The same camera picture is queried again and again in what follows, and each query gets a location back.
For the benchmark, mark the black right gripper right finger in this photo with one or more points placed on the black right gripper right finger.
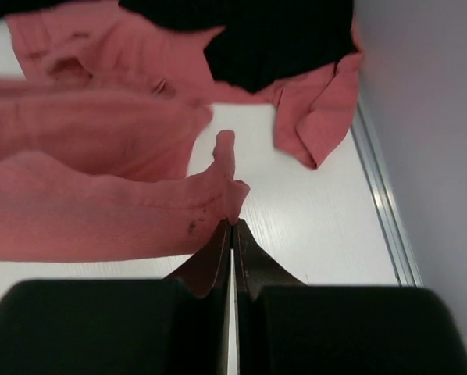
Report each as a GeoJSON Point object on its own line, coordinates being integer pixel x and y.
{"type": "Point", "coordinates": [287, 327]}

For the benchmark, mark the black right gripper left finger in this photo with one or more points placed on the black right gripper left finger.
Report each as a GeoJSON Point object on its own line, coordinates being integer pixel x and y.
{"type": "Point", "coordinates": [175, 325]}

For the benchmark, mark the pink t-shirt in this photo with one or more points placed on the pink t-shirt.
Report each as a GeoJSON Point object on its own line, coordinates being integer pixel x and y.
{"type": "Point", "coordinates": [82, 42]}
{"type": "Point", "coordinates": [99, 173]}

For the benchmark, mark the right side aluminium rail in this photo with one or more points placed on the right side aluminium rail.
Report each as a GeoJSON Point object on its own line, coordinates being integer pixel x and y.
{"type": "Point", "coordinates": [394, 232]}

